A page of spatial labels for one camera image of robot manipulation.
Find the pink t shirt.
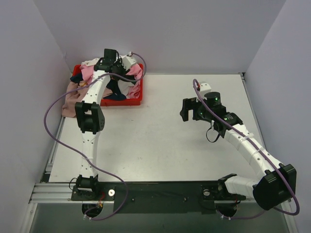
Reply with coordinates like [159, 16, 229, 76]
[80, 64, 142, 98]

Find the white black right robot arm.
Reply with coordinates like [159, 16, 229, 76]
[180, 92, 296, 210]

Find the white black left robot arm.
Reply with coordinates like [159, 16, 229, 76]
[75, 49, 137, 200]

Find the navy blue t shirt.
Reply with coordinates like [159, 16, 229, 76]
[70, 73, 127, 101]

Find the white t shirt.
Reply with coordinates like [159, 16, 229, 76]
[81, 56, 121, 66]

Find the red plastic bin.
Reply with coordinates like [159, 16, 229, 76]
[73, 64, 145, 106]

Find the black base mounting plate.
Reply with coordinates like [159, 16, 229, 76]
[71, 181, 246, 214]

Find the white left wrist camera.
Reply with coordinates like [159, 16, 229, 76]
[121, 52, 137, 70]

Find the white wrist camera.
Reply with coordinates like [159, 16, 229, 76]
[198, 82, 211, 98]
[121, 52, 137, 70]

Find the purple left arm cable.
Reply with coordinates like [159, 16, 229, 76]
[43, 52, 147, 221]

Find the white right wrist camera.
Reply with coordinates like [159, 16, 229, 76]
[198, 82, 211, 98]

